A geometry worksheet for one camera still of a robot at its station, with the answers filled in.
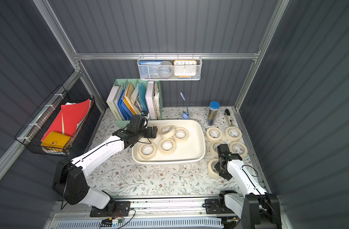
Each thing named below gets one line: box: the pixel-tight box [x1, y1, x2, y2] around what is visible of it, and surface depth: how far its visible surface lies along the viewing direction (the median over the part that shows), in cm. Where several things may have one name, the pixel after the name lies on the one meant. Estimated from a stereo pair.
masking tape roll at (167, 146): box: [158, 138, 177, 156], surface depth 98 cm
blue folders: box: [117, 89, 134, 121], surface depth 98 cm
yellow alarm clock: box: [173, 59, 198, 79], surface depth 90 cm
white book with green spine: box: [105, 84, 121, 122], surface depth 95 cm
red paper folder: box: [41, 99, 91, 142], surface depth 77 cm
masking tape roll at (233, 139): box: [225, 126, 243, 142], surface depth 101 cm
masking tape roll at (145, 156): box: [137, 143, 157, 160], surface depth 93 cm
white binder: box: [144, 81, 157, 120], surface depth 97 cm
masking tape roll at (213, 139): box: [205, 127, 223, 142], surface depth 101 cm
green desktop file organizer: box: [113, 78, 163, 128], surface depth 99 cm
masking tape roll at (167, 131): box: [159, 124, 176, 139], surface depth 98 cm
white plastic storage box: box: [131, 119, 206, 164], surface depth 98 cm
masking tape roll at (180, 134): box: [172, 126, 190, 142], surface depth 103 cm
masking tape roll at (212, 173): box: [207, 158, 221, 178], surface depth 85 cm
